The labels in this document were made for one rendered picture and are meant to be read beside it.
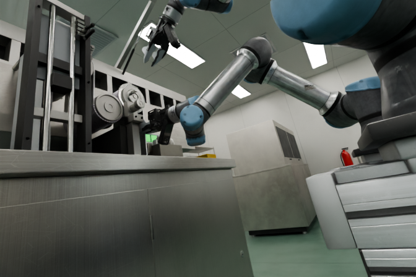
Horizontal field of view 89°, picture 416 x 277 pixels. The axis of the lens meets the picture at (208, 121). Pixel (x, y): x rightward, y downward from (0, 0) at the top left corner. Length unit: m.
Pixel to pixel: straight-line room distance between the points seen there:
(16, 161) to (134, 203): 0.26
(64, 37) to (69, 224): 0.59
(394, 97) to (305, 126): 4.86
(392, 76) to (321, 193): 0.19
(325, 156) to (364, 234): 4.79
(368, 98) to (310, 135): 4.34
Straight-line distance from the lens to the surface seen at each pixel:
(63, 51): 0.84
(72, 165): 0.49
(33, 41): 0.77
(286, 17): 0.32
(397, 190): 0.33
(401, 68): 0.39
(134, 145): 0.91
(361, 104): 0.87
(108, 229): 0.55
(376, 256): 0.35
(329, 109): 0.96
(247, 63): 0.79
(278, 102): 5.46
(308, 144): 5.17
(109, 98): 0.98
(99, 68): 1.48
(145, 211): 0.60
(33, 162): 0.47
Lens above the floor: 0.78
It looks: 18 degrees up
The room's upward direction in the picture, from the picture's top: 11 degrees counter-clockwise
